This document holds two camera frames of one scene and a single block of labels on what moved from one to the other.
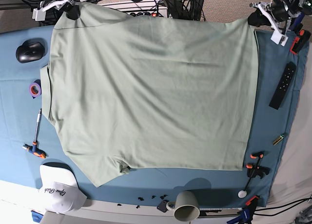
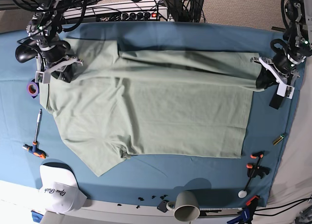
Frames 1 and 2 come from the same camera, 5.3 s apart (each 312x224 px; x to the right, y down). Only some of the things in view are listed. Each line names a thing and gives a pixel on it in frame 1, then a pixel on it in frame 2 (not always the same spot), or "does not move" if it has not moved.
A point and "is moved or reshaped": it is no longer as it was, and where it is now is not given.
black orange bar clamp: (253, 170) does not move
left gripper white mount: (72, 11) → (43, 77)
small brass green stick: (277, 140) does not move
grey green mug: (186, 207) does not move
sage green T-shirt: (124, 92) is moved or reshaped
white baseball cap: (60, 192) does not move
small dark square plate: (162, 206) does not move
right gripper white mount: (262, 16) → (283, 88)
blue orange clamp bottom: (246, 214) does not move
